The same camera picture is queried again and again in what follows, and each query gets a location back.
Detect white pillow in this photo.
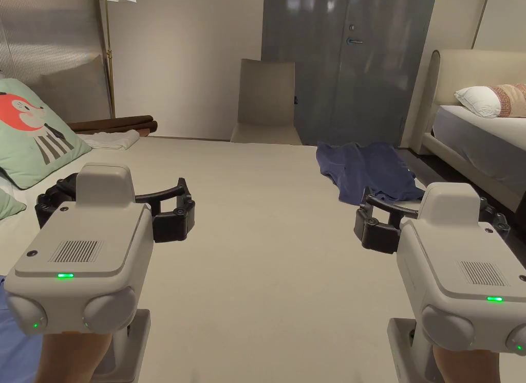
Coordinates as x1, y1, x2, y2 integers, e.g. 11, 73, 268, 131
454, 86, 504, 120

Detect person's right hand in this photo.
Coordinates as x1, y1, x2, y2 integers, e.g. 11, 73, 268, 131
433, 344, 526, 383

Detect person's left hand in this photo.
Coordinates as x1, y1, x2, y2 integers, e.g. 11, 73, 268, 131
36, 333, 112, 383

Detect beige chair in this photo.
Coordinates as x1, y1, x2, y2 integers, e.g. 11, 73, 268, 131
230, 58, 302, 146

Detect plain green cushion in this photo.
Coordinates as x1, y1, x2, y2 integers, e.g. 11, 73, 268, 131
0, 189, 28, 222

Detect green cushion with fox print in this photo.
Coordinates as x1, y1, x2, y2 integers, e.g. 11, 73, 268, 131
0, 78, 93, 190

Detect patterned pink pillow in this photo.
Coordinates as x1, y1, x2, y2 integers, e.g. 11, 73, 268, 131
489, 83, 526, 119

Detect dark blue shirt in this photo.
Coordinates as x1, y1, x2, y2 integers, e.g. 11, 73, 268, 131
315, 141, 426, 205

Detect bed with grey sheet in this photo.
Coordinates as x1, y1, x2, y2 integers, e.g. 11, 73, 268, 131
421, 104, 526, 213

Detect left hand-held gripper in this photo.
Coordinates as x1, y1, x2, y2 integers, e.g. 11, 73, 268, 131
3, 162, 196, 383

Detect beige padded headboard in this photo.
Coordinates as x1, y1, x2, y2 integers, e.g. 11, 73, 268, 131
410, 49, 526, 155

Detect person's legs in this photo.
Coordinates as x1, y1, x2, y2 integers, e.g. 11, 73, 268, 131
0, 275, 44, 383

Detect bed with beige sheet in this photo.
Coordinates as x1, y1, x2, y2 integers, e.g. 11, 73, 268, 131
0, 134, 526, 383

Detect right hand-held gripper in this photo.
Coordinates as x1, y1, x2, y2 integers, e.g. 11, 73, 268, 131
355, 182, 526, 383

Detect floor lamp with brass pole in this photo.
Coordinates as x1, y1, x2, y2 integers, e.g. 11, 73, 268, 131
76, 0, 137, 117

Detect folded white cloth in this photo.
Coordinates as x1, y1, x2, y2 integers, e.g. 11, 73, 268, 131
83, 130, 141, 151

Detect grey door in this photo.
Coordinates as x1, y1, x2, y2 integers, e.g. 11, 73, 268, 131
260, 0, 439, 148

